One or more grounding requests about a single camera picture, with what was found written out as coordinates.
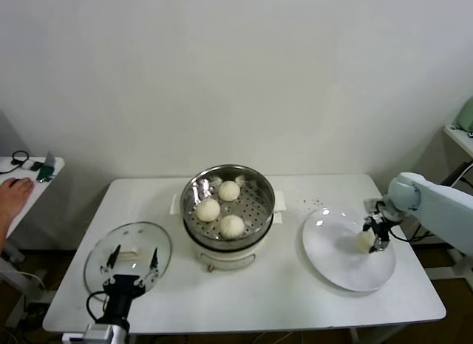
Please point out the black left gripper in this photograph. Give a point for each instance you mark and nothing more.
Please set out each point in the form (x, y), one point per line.
(122, 292)

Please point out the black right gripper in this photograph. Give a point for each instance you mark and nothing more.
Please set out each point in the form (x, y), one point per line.
(382, 227)

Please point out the white steamed baozi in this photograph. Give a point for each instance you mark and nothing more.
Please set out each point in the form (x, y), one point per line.
(364, 242)
(229, 191)
(232, 226)
(208, 210)

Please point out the round glass pot lid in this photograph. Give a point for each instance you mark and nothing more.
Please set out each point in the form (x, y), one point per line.
(162, 240)

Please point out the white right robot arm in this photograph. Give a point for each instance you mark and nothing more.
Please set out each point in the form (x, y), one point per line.
(443, 207)

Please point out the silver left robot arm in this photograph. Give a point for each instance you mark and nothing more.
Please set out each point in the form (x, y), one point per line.
(120, 334)

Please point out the stainless steel steamer basket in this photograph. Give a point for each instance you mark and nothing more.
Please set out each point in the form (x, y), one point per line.
(258, 211)

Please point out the bare person hand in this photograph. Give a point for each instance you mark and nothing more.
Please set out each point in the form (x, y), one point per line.
(15, 196)

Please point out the white round plate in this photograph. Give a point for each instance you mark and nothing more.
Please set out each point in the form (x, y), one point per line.
(332, 255)

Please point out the white electric cooker base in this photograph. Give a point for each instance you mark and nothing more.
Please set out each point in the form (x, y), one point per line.
(225, 260)

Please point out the green circuit board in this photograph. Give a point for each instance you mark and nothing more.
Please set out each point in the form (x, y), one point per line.
(45, 172)

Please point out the white side table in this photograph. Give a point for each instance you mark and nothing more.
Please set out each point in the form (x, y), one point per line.
(460, 137)
(5, 161)

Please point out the white work table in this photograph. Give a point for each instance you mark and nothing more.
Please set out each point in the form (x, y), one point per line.
(258, 303)

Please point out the small black device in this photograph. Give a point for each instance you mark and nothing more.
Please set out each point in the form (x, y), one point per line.
(36, 166)

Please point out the small white device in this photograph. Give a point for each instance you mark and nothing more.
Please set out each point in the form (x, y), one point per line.
(27, 165)

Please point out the mint green appliance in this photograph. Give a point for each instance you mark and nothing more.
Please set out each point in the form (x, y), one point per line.
(466, 116)

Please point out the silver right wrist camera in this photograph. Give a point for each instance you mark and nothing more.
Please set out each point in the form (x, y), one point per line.
(374, 206)

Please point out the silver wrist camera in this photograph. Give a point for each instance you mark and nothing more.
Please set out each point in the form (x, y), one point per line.
(374, 206)
(94, 333)

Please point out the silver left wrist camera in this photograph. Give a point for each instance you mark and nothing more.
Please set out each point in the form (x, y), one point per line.
(94, 333)

